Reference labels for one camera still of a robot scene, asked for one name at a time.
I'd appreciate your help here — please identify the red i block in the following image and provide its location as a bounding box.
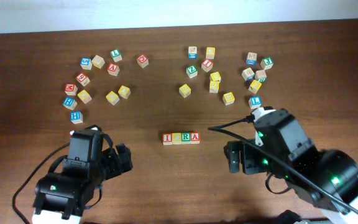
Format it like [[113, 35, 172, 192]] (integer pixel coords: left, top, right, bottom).
[[201, 58, 213, 72], [162, 133, 173, 145]]

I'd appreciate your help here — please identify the red a block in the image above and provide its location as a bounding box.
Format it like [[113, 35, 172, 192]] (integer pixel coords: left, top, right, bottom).
[[107, 63, 120, 77], [190, 132, 201, 144]]

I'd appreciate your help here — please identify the yellow C block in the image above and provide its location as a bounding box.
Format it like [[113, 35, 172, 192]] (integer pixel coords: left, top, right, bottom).
[[172, 133, 182, 144]]

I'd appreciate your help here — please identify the green R block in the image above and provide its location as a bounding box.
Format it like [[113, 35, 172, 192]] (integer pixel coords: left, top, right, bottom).
[[181, 132, 191, 144]]

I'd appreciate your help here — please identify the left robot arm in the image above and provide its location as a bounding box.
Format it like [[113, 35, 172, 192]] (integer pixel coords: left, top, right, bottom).
[[32, 125, 133, 224]]

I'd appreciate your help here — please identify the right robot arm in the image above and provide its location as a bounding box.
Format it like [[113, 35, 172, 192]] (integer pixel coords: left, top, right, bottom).
[[224, 106, 358, 223]]

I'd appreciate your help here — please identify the blue L block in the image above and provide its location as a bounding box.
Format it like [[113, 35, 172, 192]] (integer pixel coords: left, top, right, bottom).
[[249, 96, 262, 110]]

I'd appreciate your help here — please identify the blue H block lower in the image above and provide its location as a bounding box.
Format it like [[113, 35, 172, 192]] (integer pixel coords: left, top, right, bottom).
[[70, 111, 83, 124]]

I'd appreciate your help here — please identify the blue h block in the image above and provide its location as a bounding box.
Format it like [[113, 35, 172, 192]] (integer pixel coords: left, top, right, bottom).
[[62, 97, 77, 110], [70, 111, 83, 124]]

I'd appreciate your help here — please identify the yellow block left lower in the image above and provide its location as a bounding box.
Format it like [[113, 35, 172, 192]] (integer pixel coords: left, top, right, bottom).
[[106, 91, 119, 105]]

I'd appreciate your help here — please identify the yellow block left upper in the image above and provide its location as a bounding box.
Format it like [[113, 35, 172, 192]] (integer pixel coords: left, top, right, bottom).
[[118, 85, 131, 99]]

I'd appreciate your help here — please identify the yellow block far left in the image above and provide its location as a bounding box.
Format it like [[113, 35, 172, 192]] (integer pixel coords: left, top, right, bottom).
[[77, 90, 92, 104]]

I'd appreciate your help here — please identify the blue H block upper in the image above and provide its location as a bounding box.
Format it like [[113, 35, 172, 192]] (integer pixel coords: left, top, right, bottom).
[[62, 97, 77, 110]]

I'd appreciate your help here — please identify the green sided wooden block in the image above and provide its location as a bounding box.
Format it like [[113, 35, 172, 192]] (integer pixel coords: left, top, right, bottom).
[[254, 70, 267, 82]]

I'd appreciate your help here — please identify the yellow block centre lower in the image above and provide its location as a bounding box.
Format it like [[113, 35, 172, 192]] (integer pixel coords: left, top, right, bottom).
[[209, 81, 219, 93]]

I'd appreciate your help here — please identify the blue sided wooden block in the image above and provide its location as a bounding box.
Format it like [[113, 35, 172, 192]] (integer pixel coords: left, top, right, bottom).
[[242, 68, 255, 82]]

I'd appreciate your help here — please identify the red M block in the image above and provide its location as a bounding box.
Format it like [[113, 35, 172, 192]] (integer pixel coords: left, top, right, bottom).
[[64, 83, 78, 96]]

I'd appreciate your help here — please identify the yellow block centre upper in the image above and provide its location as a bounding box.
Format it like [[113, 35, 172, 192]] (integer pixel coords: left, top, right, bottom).
[[209, 72, 221, 83]]

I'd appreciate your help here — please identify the red 6 block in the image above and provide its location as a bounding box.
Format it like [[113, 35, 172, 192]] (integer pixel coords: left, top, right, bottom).
[[75, 72, 90, 86]]

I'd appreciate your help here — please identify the green J block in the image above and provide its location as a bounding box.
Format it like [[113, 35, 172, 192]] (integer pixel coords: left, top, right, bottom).
[[260, 57, 273, 70]]

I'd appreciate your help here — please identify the yellow block centre left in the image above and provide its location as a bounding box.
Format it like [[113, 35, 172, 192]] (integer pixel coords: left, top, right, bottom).
[[179, 84, 191, 98]]

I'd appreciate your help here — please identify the blue picture block right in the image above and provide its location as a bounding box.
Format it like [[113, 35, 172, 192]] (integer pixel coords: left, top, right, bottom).
[[246, 52, 257, 65]]

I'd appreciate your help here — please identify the blue picture block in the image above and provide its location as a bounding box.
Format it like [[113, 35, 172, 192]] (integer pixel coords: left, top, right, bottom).
[[188, 46, 198, 59], [246, 52, 257, 65]]

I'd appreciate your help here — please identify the blue 5 block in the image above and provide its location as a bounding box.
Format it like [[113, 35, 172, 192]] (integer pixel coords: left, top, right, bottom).
[[80, 57, 93, 70]]

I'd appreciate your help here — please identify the plain wooden block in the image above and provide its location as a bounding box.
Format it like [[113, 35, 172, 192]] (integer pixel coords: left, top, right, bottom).
[[91, 55, 105, 69]]

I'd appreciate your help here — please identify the red Q block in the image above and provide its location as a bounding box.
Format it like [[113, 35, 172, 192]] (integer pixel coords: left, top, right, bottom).
[[136, 54, 149, 68]]

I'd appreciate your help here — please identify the green Z block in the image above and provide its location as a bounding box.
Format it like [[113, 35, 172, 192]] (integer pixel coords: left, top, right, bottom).
[[186, 65, 198, 78]]

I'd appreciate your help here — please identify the green L block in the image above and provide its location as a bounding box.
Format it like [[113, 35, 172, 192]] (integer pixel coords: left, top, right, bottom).
[[110, 49, 122, 62]]

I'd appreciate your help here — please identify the yellow block top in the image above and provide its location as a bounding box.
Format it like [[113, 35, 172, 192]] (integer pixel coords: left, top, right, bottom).
[[206, 47, 216, 60]]

